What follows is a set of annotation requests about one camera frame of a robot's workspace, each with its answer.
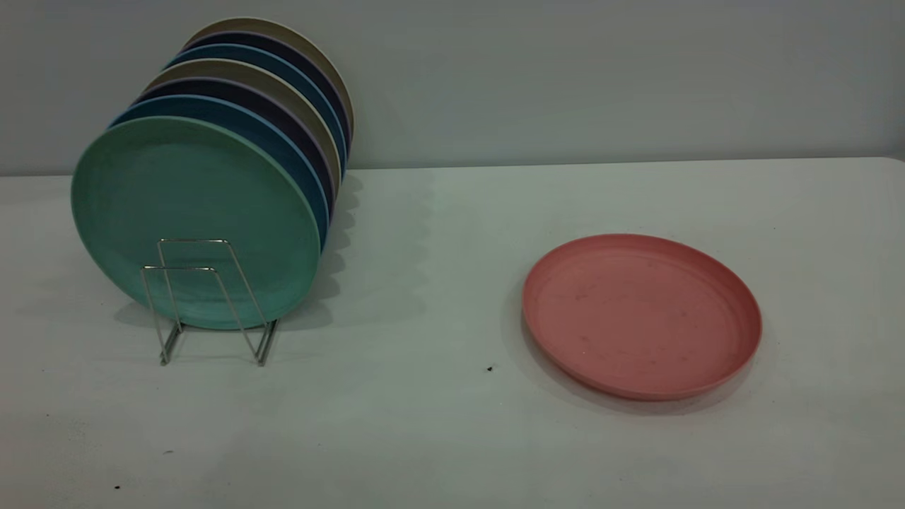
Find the light-rimmed blue plate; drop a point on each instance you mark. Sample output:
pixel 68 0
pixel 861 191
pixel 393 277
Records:
pixel 240 54
pixel 212 106

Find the dark purple plate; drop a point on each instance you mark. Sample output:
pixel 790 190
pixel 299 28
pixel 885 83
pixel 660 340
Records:
pixel 261 39
pixel 240 91

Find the green round plate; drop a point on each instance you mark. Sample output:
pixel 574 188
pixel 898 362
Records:
pixel 177 191

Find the pink round plate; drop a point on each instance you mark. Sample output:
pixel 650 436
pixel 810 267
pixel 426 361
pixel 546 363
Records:
pixel 636 318

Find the beige round plate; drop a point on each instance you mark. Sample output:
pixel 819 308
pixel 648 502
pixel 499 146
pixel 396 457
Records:
pixel 263 25
pixel 212 68

